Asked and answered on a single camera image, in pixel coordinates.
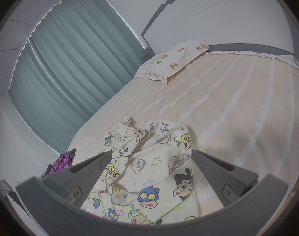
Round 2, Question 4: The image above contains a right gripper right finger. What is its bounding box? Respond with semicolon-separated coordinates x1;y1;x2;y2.
192;149;259;206

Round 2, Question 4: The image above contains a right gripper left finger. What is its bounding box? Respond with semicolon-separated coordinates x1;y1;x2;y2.
42;149;113;207

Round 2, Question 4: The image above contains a white printed pyjama top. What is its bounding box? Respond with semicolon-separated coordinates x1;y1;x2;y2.
81;115;202;227

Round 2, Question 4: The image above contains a purple garment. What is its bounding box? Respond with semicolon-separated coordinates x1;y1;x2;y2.
49;151;74;174

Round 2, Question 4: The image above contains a blue-green curtain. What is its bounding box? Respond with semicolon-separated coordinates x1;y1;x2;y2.
28;0;151;122
8;39;91;155

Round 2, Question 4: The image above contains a bed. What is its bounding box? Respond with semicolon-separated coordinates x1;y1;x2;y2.
41;0;299;224

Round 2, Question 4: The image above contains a white printed pillow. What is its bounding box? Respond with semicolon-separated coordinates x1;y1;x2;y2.
134;40;210;85

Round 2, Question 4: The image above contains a grey bedside table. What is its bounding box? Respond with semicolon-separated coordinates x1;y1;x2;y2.
142;47;155;58

